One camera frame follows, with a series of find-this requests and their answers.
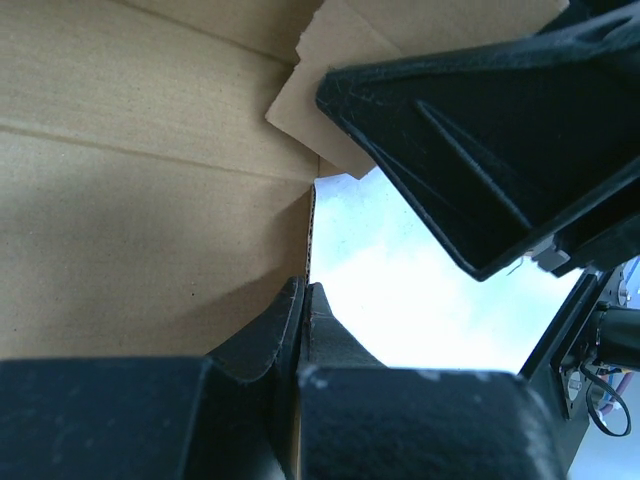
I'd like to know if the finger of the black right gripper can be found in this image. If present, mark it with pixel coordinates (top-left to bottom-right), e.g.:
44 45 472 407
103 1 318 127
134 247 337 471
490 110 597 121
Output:
315 1 639 281

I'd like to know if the cardboard box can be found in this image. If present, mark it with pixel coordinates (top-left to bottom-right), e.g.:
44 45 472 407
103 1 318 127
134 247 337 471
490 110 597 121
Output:
1 1 571 371

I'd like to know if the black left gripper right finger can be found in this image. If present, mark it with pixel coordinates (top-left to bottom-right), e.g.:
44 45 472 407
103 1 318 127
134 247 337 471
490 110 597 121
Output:
297 283 567 479

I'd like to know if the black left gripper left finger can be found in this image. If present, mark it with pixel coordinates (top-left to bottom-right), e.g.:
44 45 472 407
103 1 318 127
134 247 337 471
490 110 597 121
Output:
1 277 305 479

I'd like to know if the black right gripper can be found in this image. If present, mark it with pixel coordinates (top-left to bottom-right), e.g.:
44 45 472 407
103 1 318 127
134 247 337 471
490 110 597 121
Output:
520 260 639 471

